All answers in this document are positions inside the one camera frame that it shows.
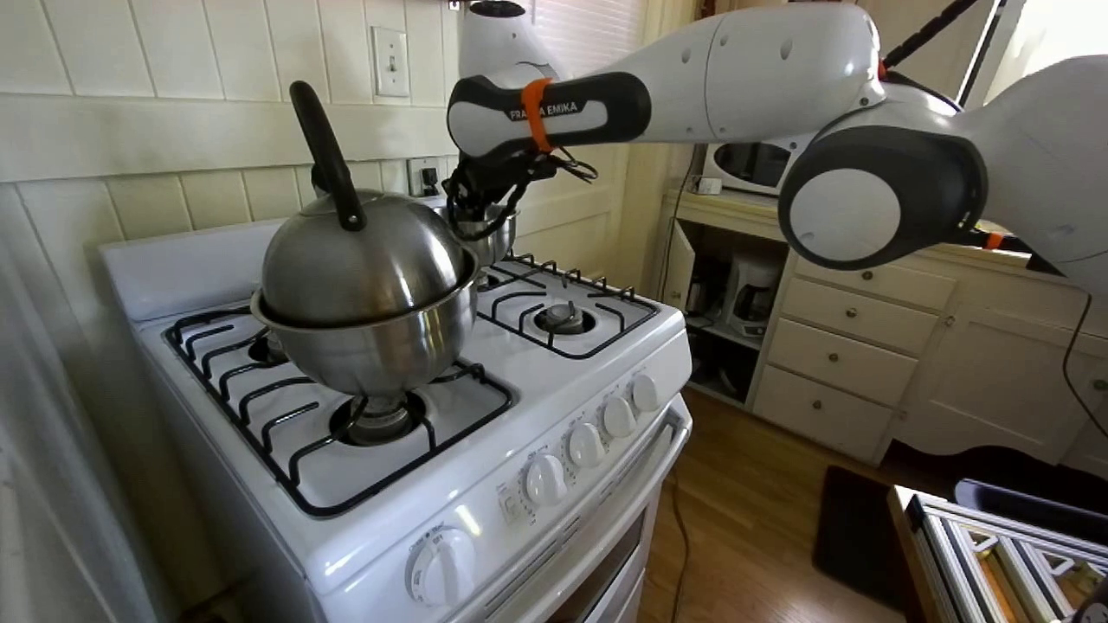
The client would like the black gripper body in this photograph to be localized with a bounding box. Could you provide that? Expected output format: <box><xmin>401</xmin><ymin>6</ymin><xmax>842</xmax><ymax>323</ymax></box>
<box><xmin>450</xmin><ymin>140</ymin><xmax>562</xmax><ymax>207</ymax></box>

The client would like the silver metal bowl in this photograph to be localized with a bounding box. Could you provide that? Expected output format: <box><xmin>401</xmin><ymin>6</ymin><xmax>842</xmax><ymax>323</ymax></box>
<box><xmin>456</xmin><ymin>211</ymin><xmax>521</xmax><ymax>266</ymax></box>

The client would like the black stove burner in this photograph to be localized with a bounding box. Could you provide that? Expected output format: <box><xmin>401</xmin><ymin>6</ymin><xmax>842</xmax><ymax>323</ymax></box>
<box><xmin>534</xmin><ymin>298</ymin><xmax>597</xmax><ymax>338</ymax></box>
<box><xmin>326</xmin><ymin>386</ymin><xmax>433</xmax><ymax>448</ymax></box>

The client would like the black iron stove grate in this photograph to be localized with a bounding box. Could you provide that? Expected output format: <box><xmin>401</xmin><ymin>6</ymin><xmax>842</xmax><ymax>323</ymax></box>
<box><xmin>163</xmin><ymin>300</ymin><xmax>521</xmax><ymax>520</ymax></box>
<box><xmin>471</xmin><ymin>251</ymin><xmax>665</xmax><ymax>364</ymax></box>

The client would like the white gas stove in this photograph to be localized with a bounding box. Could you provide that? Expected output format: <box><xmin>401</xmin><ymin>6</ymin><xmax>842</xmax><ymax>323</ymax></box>
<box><xmin>97</xmin><ymin>193</ymin><xmax>698</xmax><ymax>623</ymax></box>

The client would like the white stove knob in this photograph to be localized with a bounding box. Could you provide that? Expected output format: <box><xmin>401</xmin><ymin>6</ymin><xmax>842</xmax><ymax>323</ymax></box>
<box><xmin>598</xmin><ymin>391</ymin><xmax>636</xmax><ymax>441</ymax></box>
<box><xmin>562</xmin><ymin>415</ymin><xmax>605</xmax><ymax>471</ymax></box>
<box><xmin>521</xmin><ymin>448</ymin><xmax>571</xmax><ymax>509</ymax></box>
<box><xmin>626</xmin><ymin>371</ymin><xmax>665</xmax><ymax>415</ymax></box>
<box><xmin>401</xmin><ymin>524</ymin><xmax>477</xmax><ymax>612</ymax></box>

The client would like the cream kitchen base cabinet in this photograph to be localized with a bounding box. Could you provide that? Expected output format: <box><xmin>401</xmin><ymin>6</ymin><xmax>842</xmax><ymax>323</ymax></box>
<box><xmin>665</xmin><ymin>185</ymin><xmax>1108</xmax><ymax>476</ymax></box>

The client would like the white microwave oven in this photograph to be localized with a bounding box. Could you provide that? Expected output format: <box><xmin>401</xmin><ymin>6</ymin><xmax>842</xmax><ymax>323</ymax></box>
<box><xmin>698</xmin><ymin>136</ymin><xmax>816</xmax><ymax>201</ymax></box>

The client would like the white coffee maker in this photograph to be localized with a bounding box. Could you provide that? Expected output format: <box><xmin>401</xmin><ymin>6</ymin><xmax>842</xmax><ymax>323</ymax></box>
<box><xmin>716</xmin><ymin>249</ymin><xmax>785</xmax><ymax>347</ymax></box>

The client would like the cream cabinet drawer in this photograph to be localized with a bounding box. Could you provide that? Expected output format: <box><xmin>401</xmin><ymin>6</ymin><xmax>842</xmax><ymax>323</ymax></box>
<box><xmin>762</xmin><ymin>315</ymin><xmax>925</xmax><ymax>409</ymax></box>
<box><xmin>794</xmin><ymin>246</ymin><xmax>963</xmax><ymax>315</ymax></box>
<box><xmin>779</xmin><ymin>272</ymin><xmax>945</xmax><ymax>361</ymax></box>
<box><xmin>748</xmin><ymin>364</ymin><xmax>902</xmax><ymax>468</ymax></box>

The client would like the black floor mat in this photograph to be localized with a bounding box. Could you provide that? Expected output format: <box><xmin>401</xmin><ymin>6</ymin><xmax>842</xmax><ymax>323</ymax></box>
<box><xmin>810</xmin><ymin>461</ymin><xmax>927</xmax><ymax>612</ymax></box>

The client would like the cream cabinet door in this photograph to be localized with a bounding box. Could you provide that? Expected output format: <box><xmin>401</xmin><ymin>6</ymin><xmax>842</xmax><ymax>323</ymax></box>
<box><xmin>898</xmin><ymin>286</ymin><xmax>1093</xmax><ymax>468</ymax></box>

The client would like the wall outlet with black plug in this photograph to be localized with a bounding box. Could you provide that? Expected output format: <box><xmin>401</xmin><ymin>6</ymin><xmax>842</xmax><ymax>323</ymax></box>
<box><xmin>406</xmin><ymin>154</ymin><xmax>448</xmax><ymax>201</ymax></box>

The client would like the steel kettle with black handle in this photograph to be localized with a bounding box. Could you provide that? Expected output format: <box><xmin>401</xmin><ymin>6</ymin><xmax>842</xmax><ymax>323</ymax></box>
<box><xmin>251</xmin><ymin>78</ymin><xmax>483</xmax><ymax>401</ymax></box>

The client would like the white light switch plate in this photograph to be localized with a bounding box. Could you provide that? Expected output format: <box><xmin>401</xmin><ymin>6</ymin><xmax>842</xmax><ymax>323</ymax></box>
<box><xmin>371</xmin><ymin>25</ymin><xmax>414</xmax><ymax>101</ymax></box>

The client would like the green white metal frame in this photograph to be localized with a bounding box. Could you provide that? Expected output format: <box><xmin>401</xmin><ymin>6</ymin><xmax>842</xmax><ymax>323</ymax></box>
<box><xmin>888</xmin><ymin>476</ymin><xmax>1108</xmax><ymax>623</ymax></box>

